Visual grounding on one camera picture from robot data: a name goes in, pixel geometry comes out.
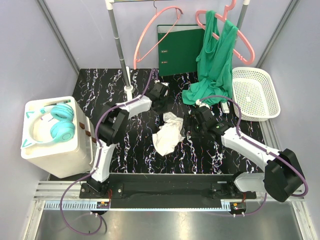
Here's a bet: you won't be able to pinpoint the pink clothes hanger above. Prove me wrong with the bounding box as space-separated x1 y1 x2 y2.
134 6 184 70

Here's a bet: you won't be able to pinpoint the white perforated plastic basket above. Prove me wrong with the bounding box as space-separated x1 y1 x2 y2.
232 67 281 122

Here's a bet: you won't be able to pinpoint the green tank top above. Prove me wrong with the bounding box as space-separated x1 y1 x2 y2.
182 10 238 106

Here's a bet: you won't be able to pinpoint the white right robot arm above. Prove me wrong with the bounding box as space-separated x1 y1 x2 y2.
181 105 306 203

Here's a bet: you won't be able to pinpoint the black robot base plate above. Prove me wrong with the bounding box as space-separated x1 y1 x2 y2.
79 173 257 211

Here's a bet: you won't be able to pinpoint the white clothes rack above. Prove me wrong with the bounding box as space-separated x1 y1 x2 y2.
105 0 250 101

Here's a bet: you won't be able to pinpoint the pink hanger with green top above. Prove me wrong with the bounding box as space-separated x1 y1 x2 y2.
195 0 255 65

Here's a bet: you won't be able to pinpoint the green ring binder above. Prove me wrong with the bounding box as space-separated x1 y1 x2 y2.
157 24 205 77

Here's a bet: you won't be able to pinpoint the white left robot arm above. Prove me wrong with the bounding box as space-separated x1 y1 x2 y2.
86 81 185 198

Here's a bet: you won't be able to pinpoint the white storage drawer box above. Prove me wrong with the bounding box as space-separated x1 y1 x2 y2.
20 96 96 178

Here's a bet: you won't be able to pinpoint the white tank top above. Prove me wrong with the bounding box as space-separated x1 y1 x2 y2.
152 112 184 156

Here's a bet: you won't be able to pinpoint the teal cat ear headphones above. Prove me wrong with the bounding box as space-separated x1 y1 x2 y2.
20 102 76 149

